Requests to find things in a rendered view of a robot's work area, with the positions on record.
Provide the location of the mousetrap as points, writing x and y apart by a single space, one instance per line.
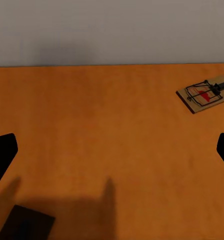
27 224
204 95

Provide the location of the cabinet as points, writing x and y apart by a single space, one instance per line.
112 152

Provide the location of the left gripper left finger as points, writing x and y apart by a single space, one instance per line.
8 150

